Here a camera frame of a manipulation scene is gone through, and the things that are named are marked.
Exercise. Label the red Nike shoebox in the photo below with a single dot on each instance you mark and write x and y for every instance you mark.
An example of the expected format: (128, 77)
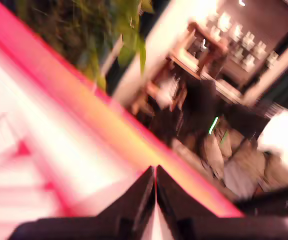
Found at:
(58, 150)

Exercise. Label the green leafy houseplant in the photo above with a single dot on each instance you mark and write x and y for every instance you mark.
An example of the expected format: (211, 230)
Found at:
(83, 37)

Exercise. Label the wooden shelf unit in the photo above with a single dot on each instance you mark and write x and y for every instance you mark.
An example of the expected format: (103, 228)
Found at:
(234, 50)

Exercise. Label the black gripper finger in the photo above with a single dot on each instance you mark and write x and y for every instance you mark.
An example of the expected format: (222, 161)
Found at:
(136, 200)
(173, 197)

